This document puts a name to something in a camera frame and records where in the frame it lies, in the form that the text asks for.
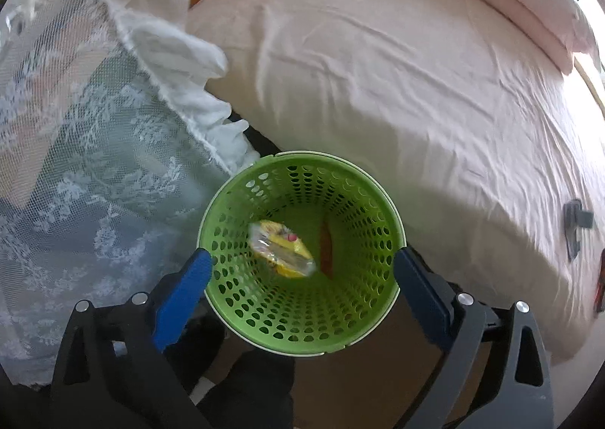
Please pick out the white lace frilled cloth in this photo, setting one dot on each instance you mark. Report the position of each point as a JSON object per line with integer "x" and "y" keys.
{"x": 94, "y": 150}

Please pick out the yellow snack packet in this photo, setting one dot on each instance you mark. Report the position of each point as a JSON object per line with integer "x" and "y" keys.
{"x": 283, "y": 249}

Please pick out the small grey object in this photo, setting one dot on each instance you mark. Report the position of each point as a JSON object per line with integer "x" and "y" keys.
{"x": 573, "y": 216}

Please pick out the bed with pink sheet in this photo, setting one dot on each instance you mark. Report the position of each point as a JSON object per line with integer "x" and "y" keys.
{"x": 378, "y": 79}

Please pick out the small red object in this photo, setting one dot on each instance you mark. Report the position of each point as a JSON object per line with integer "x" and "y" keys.
{"x": 601, "y": 287}

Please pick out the orange wrapper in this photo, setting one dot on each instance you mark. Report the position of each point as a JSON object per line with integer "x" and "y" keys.
{"x": 326, "y": 249}

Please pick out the green perforated plastic basket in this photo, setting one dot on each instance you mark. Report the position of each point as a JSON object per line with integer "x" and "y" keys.
{"x": 340, "y": 202}

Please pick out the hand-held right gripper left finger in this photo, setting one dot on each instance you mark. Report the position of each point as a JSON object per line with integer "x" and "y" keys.
{"x": 182, "y": 299}

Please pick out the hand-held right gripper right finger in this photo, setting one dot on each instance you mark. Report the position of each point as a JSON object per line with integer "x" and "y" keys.
{"x": 423, "y": 299}

